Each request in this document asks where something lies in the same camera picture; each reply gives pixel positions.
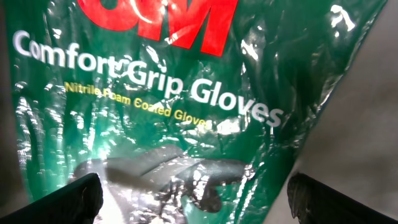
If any grey plastic shopping basket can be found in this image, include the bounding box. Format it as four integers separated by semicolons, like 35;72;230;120
294;0;397;218

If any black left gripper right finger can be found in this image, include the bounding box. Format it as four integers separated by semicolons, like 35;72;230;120
287;173;397;224

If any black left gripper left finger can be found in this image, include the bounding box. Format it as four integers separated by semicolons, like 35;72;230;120
1;173;103;224

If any green glove package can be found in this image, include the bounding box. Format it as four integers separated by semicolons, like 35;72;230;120
2;0;385;223

